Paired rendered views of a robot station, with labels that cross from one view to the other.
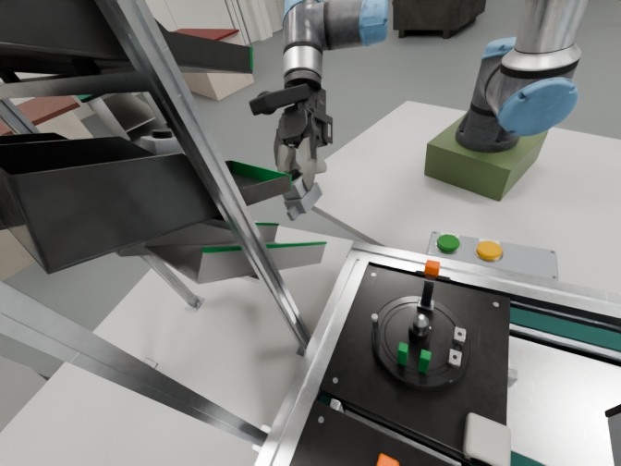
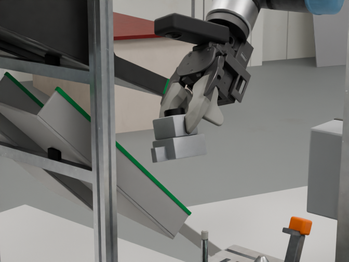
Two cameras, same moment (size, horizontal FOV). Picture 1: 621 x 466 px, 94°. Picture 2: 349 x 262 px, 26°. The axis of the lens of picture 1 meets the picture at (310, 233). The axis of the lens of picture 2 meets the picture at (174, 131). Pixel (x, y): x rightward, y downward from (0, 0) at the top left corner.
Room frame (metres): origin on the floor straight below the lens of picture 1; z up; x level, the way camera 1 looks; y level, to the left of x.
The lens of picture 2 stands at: (-0.59, -0.07, 1.38)
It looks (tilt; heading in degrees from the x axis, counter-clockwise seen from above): 14 degrees down; 4
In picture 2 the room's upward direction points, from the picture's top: straight up
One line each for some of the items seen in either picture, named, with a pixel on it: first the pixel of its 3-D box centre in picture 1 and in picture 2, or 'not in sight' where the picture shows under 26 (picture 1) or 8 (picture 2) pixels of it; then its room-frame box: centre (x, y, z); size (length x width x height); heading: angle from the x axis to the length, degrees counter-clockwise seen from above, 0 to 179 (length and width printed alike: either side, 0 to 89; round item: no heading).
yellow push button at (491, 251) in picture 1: (488, 251); not in sight; (0.29, -0.31, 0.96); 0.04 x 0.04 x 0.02
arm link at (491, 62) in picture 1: (507, 71); not in sight; (0.62, -0.54, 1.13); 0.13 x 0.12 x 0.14; 159
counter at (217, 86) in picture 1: (199, 60); (104, 62); (5.68, 0.94, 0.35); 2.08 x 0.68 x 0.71; 30
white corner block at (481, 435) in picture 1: (484, 442); not in sight; (0.03, -0.13, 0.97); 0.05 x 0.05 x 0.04; 53
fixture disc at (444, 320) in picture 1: (418, 338); not in sight; (0.17, -0.11, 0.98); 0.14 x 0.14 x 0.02
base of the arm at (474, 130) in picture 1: (491, 119); not in sight; (0.63, -0.53, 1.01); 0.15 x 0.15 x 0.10
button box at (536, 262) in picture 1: (484, 262); not in sight; (0.29, -0.31, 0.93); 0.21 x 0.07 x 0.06; 53
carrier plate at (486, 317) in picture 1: (417, 343); not in sight; (0.17, -0.11, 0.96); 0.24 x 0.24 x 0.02; 53
